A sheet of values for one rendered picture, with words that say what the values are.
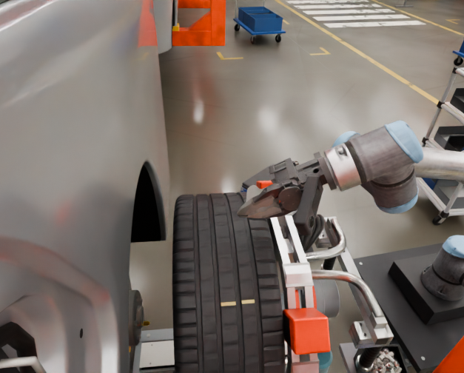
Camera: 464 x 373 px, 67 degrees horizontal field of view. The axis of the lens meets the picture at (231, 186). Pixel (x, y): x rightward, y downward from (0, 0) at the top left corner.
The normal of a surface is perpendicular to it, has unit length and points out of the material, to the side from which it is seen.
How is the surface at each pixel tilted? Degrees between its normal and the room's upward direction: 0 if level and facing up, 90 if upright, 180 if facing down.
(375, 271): 0
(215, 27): 90
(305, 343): 45
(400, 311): 0
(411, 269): 2
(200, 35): 90
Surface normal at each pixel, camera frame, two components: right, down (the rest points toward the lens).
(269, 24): 0.29, 0.60
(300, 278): 0.09, -0.11
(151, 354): 0.03, -0.78
